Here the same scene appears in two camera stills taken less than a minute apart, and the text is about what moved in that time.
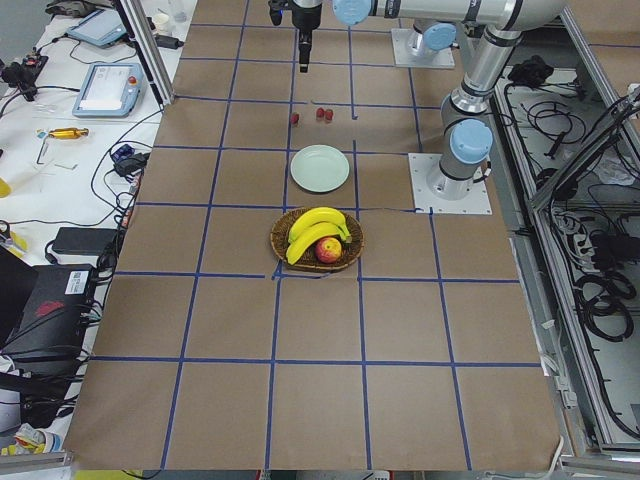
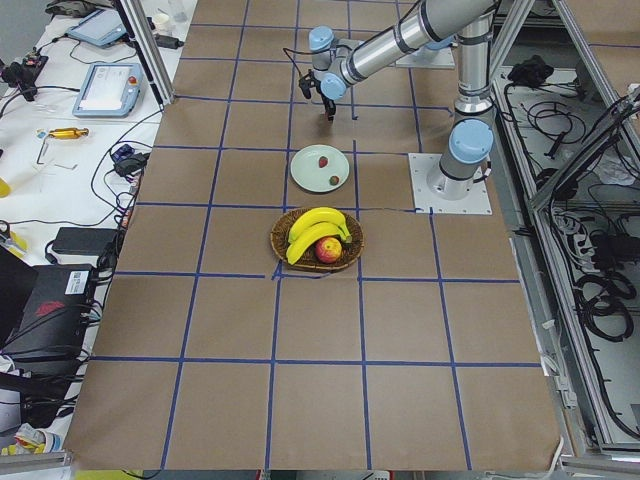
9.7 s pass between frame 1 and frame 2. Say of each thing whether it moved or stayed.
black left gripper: moved
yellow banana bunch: stayed
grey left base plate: stayed
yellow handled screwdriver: stayed
